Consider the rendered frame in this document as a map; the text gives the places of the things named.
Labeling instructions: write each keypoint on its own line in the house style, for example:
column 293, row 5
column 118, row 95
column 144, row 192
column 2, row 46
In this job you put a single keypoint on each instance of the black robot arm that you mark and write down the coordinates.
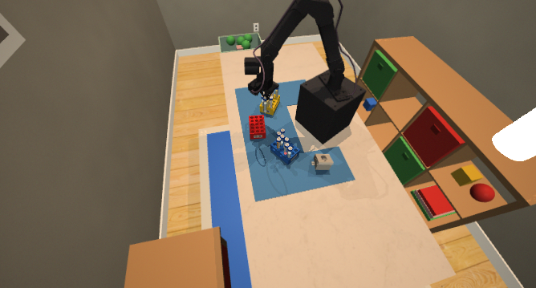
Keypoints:
column 321, row 11

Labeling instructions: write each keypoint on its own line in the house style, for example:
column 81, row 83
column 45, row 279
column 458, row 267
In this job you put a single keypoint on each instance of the red rack with round wells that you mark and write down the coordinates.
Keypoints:
column 257, row 127

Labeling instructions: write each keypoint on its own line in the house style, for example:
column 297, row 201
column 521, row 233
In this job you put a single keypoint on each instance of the blue tube rack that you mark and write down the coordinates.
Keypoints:
column 280, row 151

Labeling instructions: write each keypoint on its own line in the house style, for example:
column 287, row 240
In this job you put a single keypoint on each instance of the light blue mat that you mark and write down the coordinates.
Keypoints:
column 271, row 176

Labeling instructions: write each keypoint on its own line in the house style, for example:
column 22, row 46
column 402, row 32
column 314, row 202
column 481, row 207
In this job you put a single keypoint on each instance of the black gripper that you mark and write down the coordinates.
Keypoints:
column 269, row 91

